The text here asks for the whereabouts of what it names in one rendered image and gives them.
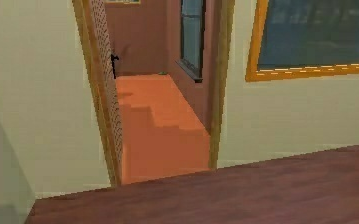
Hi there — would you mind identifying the dark framed window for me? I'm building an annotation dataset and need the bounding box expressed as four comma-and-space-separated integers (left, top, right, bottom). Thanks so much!
176, 0, 207, 84

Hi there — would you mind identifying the black door handle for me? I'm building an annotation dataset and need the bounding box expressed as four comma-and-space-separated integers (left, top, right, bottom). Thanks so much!
110, 53, 120, 80

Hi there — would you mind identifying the small framed wall picture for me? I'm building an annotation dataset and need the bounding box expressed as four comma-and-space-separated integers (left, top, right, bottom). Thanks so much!
104, 0, 142, 5

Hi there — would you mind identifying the orange framed blue picture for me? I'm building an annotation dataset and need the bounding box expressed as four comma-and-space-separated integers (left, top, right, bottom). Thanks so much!
245, 0, 359, 83

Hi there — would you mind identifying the brown dotted room door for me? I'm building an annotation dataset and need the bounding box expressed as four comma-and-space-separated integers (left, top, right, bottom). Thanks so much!
82, 0, 124, 186

